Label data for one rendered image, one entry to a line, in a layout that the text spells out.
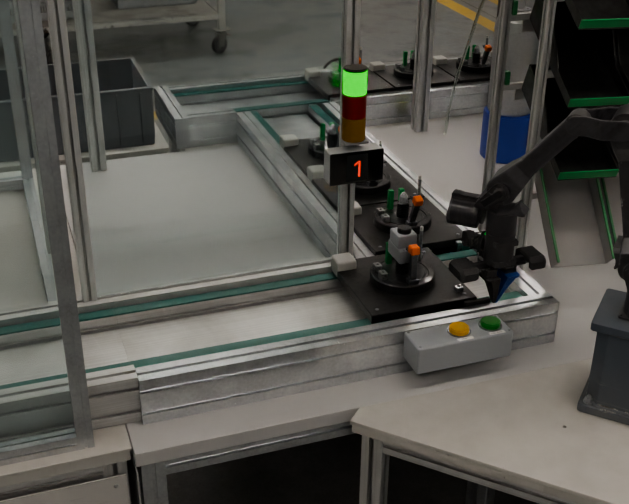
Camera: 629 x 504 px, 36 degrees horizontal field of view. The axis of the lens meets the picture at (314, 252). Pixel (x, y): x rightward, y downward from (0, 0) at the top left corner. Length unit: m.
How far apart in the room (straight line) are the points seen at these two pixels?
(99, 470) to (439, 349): 0.68
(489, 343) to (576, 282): 0.49
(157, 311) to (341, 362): 0.41
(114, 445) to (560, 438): 0.82
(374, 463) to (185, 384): 0.40
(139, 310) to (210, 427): 0.34
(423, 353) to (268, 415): 0.32
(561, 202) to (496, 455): 0.67
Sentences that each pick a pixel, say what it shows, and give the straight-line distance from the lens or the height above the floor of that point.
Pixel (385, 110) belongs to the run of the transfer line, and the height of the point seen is 0.91.
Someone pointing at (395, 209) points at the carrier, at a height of 0.99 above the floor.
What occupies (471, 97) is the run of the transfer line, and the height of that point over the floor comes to 0.92.
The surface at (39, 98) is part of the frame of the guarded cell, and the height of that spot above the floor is 1.52.
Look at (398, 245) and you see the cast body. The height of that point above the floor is 1.06.
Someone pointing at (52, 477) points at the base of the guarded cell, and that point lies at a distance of 1.84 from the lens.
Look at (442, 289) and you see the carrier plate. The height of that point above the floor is 0.97.
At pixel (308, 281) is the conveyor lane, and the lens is 2.12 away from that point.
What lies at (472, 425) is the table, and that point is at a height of 0.86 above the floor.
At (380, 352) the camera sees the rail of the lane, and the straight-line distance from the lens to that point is 1.94.
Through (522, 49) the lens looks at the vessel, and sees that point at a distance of 2.91.
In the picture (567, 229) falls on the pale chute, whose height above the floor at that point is 1.05.
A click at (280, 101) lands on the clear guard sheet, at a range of 1.99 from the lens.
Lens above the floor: 2.00
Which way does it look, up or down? 28 degrees down
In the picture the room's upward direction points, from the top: 1 degrees clockwise
